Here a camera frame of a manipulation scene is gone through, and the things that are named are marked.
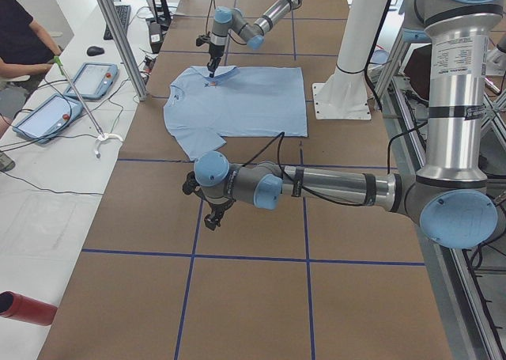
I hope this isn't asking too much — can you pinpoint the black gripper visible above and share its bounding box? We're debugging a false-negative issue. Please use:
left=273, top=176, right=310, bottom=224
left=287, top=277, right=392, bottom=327
left=204, top=200, right=233, bottom=229
left=206, top=43, right=225, bottom=75

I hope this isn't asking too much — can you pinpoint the light blue t-shirt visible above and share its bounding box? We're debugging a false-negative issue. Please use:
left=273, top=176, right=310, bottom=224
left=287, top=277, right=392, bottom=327
left=164, top=66, right=308, bottom=160

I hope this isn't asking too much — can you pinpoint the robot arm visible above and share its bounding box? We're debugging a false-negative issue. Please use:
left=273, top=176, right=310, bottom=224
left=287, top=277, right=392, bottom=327
left=196, top=0, right=303, bottom=78
left=183, top=0, right=504, bottom=248

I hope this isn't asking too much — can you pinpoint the black power adapter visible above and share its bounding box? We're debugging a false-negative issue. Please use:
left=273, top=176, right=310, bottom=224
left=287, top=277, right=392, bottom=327
left=148, top=21, right=164, bottom=54

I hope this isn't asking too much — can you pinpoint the black keyboard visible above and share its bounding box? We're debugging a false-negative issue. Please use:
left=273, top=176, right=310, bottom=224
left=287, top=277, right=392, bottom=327
left=103, top=4, right=132, bottom=41

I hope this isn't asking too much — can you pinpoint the far teach pendant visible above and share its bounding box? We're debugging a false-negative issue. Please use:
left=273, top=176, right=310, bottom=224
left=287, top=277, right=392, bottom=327
left=72, top=63, right=119, bottom=100

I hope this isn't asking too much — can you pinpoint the teach pendant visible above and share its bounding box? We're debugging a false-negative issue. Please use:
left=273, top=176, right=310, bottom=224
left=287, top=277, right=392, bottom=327
left=13, top=94, right=83, bottom=144
left=72, top=63, right=119, bottom=100

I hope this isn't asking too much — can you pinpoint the black computer mouse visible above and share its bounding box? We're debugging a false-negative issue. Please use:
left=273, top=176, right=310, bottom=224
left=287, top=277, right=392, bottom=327
left=86, top=46, right=104, bottom=57

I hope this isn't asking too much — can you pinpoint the metal reacher grabber tool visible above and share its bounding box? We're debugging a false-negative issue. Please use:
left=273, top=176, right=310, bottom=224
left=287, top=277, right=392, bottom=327
left=54, top=55, right=123, bottom=159

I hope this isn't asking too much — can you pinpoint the near teach pendant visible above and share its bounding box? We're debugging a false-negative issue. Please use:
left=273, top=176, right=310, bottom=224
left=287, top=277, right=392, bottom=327
left=13, top=94, right=83, bottom=144

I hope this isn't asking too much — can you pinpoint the seated person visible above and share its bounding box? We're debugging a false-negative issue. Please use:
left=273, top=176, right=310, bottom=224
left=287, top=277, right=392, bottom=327
left=0, top=0, right=64, bottom=173

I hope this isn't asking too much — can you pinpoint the red bottle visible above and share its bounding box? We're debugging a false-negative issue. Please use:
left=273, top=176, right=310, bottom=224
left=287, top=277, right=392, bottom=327
left=1, top=291, right=58, bottom=326

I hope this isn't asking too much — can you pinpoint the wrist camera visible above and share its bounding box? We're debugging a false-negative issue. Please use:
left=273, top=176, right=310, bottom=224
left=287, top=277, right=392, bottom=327
left=182, top=171, right=200, bottom=195
left=196, top=35, right=210, bottom=47

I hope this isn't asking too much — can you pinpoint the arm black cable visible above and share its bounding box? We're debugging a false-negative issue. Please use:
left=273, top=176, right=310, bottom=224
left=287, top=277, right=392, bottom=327
left=204, top=0, right=246, bottom=47
left=240, top=131, right=400, bottom=207

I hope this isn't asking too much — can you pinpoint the aluminium frame post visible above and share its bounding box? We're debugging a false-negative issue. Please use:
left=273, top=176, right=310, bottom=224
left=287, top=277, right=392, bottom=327
left=96, top=0, right=147, bottom=101

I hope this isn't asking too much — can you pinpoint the white camera mast base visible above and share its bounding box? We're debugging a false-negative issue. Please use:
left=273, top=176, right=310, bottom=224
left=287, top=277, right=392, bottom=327
left=312, top=0, right=391, bottom=120

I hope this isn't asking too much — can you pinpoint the aluminium table frame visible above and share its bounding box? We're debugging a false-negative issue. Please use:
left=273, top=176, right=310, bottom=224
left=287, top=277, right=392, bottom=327
left=375, top=35, right=505, bottom=359

